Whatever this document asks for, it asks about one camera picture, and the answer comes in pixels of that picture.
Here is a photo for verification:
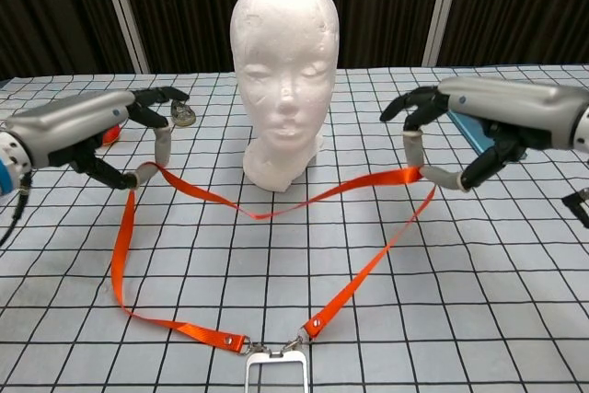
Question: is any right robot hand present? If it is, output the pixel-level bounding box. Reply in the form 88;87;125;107
379;75;589;192

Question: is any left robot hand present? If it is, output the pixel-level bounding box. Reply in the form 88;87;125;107
4;86;191;191

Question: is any orange lanyard strap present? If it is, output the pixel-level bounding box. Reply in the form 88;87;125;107
110;161;438;355

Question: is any clear badge holder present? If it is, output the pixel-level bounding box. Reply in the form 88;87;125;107
243;338;308;393

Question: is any white foam mannequin head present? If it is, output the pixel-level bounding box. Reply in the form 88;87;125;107
229;0;341;194

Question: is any teal smartphone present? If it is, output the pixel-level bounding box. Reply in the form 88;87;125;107
446;110;530;164

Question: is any black folding screen panel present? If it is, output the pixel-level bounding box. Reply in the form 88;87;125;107
434;0;589;67
280;0;455;70
105;0;282;75
0;0;139;81

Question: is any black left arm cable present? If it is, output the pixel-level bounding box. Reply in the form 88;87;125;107
0;171;33;247

